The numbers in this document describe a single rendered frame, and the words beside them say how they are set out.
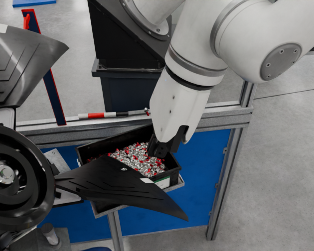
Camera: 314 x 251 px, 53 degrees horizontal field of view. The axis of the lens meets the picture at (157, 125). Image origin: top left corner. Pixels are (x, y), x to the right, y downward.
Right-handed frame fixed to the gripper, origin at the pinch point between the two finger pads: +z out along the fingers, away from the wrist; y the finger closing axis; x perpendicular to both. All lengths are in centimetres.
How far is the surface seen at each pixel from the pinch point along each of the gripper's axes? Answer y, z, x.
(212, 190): -32, 55, 45
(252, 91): -29.5, 4.8, 34.3
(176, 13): -175, 44, 56
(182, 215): 8.0, 8.5, 5.7
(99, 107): -136, 107, 13
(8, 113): 2.7, -6.0, -22.9
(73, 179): 4.2, 5.0, -13.4
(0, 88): -1.9, -6.2, -24.6
